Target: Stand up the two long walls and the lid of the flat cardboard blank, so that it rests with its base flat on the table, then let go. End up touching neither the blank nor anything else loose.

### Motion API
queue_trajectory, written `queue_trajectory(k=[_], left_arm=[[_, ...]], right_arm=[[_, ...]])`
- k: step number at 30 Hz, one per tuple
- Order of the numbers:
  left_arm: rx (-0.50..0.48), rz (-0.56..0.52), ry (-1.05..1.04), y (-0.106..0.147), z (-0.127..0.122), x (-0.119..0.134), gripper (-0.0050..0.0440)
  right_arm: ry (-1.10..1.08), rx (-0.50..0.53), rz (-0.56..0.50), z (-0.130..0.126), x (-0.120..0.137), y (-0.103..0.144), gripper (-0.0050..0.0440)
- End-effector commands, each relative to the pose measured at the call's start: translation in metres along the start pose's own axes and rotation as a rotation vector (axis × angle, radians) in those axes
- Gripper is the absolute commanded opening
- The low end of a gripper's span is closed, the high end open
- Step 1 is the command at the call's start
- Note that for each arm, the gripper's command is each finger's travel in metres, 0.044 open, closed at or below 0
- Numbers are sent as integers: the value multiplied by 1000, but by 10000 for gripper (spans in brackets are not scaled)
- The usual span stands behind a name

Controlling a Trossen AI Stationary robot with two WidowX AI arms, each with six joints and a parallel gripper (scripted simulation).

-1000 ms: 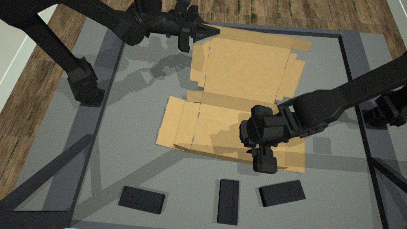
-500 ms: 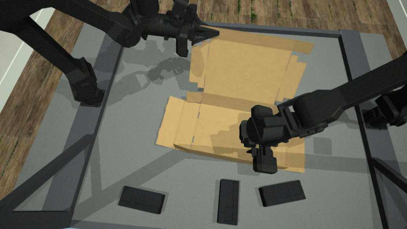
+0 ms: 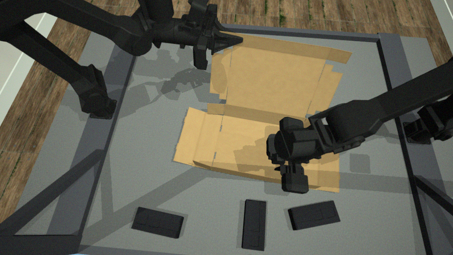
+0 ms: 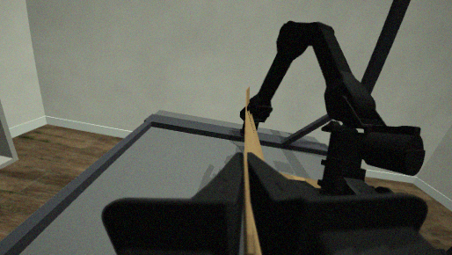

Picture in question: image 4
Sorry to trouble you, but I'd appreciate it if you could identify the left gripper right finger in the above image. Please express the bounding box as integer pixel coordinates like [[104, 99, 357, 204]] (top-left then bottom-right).
[[247, 152, 428, 255]]

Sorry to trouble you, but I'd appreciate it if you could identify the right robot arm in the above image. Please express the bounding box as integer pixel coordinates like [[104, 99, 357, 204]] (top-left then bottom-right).
[[247, 21, 426, 196]]

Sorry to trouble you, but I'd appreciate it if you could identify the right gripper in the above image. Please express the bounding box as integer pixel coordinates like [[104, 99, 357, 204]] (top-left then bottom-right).
[[290, 156, 366, 196]]

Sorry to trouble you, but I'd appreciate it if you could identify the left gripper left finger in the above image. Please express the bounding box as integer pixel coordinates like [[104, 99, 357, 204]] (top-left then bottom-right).
[[101, 152, 244, 255]]

